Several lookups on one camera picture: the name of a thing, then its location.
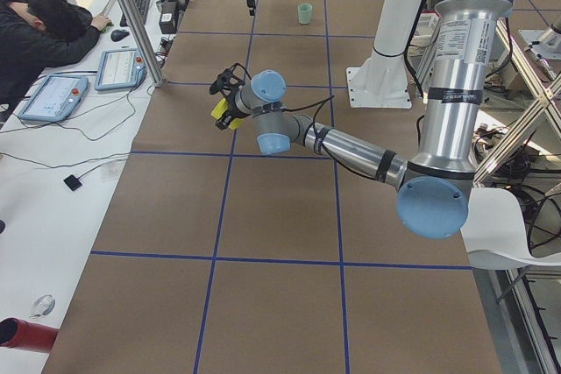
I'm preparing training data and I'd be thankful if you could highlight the blue teach pendant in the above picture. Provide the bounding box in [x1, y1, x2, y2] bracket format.
[95, 48, 146, 91]
[18, 74, 89, 123]

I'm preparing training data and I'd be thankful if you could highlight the light green plastic cup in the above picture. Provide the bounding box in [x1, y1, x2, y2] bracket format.
[297, 3, 313, 25]

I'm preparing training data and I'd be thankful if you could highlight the red cylinder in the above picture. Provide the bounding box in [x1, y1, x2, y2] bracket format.
[1, 318, 59, 353]

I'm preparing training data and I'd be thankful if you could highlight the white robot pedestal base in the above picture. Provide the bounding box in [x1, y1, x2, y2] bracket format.
[346, 0, 422, 109]

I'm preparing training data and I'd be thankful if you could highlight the person in black jacket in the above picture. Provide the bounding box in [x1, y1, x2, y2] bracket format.
[1, 0, 111, 113]

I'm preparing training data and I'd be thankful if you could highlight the black computer mouse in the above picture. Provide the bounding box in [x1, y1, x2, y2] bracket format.
[110, 29, 130, 42]

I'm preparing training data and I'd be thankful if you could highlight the small black square device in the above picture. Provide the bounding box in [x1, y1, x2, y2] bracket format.
[63, 174, 82, 191]

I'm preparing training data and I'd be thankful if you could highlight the white plastic chair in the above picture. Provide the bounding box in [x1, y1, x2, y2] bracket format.
[461, 187, 560, 270]

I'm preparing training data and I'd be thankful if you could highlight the black computer keyboard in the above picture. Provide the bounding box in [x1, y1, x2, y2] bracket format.
[118, 0, 153, 28]

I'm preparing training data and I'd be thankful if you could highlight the near blue teach pendant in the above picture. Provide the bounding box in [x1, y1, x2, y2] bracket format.
[18, 74, 89, 123]

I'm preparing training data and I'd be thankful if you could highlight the far blue teach pendant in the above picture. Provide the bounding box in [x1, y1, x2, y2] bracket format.
[95, 48, 146, 91]

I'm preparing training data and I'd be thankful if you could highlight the black power adapter box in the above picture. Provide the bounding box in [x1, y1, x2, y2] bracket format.
[159, 0, 179, 34]

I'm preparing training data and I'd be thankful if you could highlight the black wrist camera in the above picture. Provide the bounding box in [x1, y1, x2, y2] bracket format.
[209, 64, 245, 95]

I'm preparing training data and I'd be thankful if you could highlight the clear tape roll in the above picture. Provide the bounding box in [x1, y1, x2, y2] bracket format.
[30, 294, 56, 319]

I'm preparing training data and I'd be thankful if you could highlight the aluminium frame post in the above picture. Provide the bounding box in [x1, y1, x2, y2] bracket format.
[117, 0, 164, 88]

